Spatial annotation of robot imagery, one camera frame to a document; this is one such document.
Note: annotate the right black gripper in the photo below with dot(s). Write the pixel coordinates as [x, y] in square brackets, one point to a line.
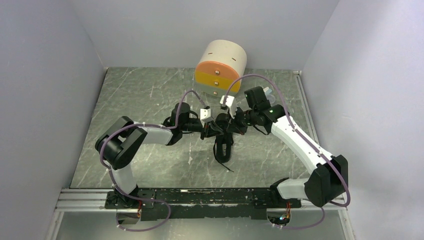
[233, 125]

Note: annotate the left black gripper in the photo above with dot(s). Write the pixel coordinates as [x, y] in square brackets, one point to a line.
[211, 129]

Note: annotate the black shoelace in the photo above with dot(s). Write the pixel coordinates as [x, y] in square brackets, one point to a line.
[218, 159]

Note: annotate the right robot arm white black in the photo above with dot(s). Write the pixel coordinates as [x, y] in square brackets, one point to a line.
[328, 173]

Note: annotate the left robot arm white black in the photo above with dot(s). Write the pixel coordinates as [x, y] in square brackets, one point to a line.
[119, 144]

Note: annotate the round cream drawer cabinet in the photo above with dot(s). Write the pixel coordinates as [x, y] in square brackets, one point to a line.
[221, 64]

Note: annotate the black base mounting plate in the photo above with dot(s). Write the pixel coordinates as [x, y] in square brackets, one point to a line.
[199, 203]

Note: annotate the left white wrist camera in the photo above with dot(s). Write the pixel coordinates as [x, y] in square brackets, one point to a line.
[205, 115]

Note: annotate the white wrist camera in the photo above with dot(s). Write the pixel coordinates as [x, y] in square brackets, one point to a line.
[228, 102]
[205, 115]

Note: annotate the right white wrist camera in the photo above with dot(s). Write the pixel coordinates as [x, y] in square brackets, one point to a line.
[228, 102]

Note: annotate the aluminium frame rail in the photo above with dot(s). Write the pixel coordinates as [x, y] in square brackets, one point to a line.
[93, 200]

